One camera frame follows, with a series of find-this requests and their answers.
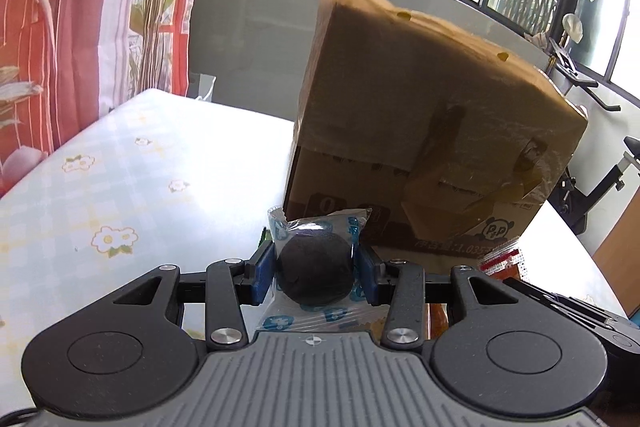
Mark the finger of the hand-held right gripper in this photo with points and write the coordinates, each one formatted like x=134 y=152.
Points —
x=560 y=302

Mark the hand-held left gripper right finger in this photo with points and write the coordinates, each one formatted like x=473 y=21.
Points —
x=367 y=278

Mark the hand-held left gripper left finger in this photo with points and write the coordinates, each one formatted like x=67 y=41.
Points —
x=262 y=276

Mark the clear packet with black ball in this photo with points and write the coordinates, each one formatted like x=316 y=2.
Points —
x=312 y=269

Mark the brown cardboard box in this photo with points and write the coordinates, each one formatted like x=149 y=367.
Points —
x=420 y=107

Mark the small green snack packet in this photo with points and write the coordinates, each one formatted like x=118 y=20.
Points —
x=265 y=238

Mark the red and white snack packet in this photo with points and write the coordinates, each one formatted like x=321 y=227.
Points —
x=502 y=263

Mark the wooden cabinet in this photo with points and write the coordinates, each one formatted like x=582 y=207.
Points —
x=620 y=257

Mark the black exercise bike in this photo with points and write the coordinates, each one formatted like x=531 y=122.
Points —
x=595 y=187

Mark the floral checked tablecloth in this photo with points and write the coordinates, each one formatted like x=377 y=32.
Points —
x=150 y=167

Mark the white plastic bin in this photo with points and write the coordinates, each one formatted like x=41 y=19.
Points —
x=204 y=88

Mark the red floral curtain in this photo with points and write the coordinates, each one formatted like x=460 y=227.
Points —
x=75 y=32

